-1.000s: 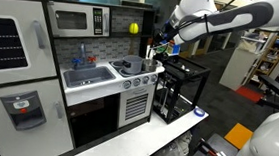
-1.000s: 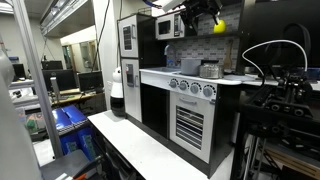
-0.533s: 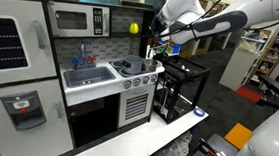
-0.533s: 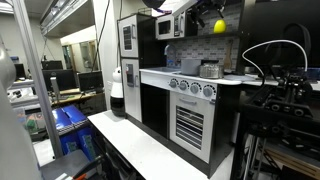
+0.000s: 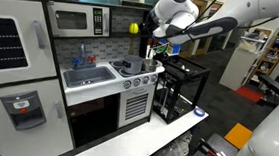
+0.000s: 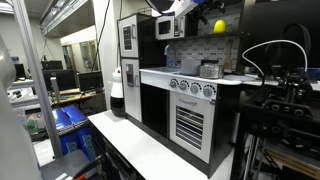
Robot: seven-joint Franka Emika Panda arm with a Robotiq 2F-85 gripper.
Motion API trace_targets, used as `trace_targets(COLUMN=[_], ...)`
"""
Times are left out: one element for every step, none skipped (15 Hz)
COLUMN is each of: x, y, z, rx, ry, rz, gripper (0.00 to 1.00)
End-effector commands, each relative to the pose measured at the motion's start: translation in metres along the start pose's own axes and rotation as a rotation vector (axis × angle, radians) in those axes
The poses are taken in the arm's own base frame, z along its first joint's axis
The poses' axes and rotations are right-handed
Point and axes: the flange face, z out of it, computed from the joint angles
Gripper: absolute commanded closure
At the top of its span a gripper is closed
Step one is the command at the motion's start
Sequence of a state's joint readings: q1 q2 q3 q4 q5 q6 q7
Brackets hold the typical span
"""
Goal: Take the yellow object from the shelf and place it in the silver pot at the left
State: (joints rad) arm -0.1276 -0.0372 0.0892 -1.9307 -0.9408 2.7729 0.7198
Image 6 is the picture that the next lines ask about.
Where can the wooden desk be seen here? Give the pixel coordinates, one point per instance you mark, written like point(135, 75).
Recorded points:
point(71, 96)

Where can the gray toy stove knob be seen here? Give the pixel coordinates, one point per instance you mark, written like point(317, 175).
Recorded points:
point(208, 91)
point(173, 83)
point(194, 88)
point(183, 86)

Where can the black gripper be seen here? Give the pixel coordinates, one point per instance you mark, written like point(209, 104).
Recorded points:
point(211, 6)

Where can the overhead metal light rack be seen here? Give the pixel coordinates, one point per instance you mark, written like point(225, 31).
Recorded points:
point(66, 16)

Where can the silver toy pot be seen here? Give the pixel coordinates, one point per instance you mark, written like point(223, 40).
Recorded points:
point(210, 71)

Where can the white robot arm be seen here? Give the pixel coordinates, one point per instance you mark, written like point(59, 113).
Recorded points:
point(185, 7)

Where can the silver aluminium post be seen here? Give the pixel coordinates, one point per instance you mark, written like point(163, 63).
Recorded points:
point(36, 76)

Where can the black camera rig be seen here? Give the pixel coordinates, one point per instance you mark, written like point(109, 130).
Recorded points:
point(290, 96)

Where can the white toy fridge door small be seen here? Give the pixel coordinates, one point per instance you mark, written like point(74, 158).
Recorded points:
point(128, 46)

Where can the gray metal base plate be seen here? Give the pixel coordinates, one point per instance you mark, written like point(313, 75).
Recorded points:
point(63, 165)

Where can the black white toy kitchen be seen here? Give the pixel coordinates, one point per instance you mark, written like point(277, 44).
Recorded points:
point(155, 110)

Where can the blue storage bin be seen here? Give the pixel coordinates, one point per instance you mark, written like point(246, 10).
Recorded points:
point(78, 115)
point(63, 120)

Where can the white toy oven door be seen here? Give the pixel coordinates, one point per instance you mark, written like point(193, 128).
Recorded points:
point(206, 146)

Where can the wooden toy utensil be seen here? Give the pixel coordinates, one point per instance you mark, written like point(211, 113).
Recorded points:
point(228, 58)

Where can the yellow toy pepper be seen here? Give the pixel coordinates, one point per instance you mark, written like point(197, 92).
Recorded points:
point(220, 26)

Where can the silver toy faucet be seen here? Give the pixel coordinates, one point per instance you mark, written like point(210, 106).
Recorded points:
point(170, 53)

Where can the white toy fridge door tall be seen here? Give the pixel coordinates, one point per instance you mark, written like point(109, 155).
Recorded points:
point(131, 100)

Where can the gray curved cover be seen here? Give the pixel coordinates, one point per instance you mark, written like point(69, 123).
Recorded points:
point(13, 133)

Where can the black computer monitor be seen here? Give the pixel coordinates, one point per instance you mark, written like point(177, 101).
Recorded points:
point(51, 64)
point(90, 81)
point(63, 79)

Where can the gray toy pot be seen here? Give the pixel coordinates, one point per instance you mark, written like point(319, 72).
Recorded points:
point(190, 67)

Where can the white toy microwave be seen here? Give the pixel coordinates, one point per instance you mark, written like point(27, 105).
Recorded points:
point(170, 28)

